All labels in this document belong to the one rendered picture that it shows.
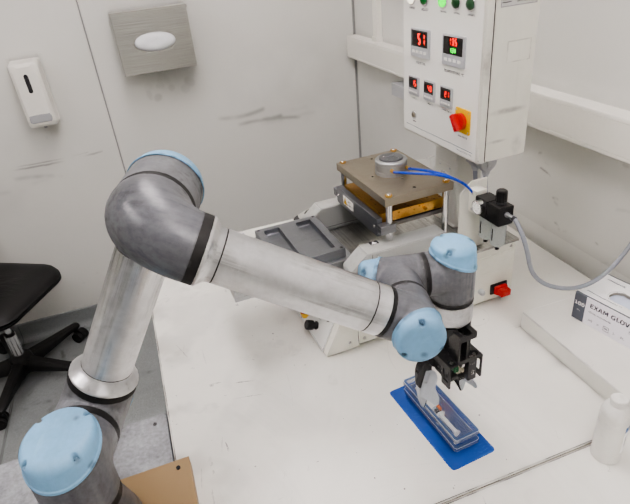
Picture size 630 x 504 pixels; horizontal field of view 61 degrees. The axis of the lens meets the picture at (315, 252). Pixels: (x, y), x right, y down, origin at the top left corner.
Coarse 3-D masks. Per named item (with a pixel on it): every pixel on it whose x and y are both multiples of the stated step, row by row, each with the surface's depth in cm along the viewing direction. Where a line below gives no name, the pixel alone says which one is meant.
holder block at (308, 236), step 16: (288, 224) 138; (304, 224) 140; (320, 224) 137; (272, 240) 135; (288, 240) 132; (304, 240) 130; (320, 240) 132; (336, 240) 129; (320, 256) 124; (336, 256) 125
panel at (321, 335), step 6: (300, 312) 143; (306, 318) 140; (312, 318) 137; (318, 318) 134; (324, 324) 131; (330, 324) 129; (312, 330) 136; (318, 330) 134; (324, 330) 131; (330, 330) 128; (318, 336) 133; (324, 336) 131; (318, 342) 133; (324, 342) 130; (324, 348) 130
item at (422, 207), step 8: (352, 184) 141; (352, 192) 137; (360, 192) 136; (368, 200) 131; (416, 200) 129; (424, 200) 129; (432, 200) 128; (440, 200) 129; (376, 208) 127; (384, 208) 127; (392, 208) 126; (400, 208) 126; (408, 208) 127; (416, 208) 128; (424, 208) 127; (432, 208) 129; (440, 208) 131; (384, 216) 125; (400, 216) 127; (408, 216) 128; (416, 216) 129; (424, 216) 130
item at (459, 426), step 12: (408, 384) 113; (444, 396) 110; (432, 408) 107; (444, 408) 107; (456, 408) 107; (444, 420) 104; (456, 420) 104; (468, 420) 104; (456, 432) 102; (468, 432) 101
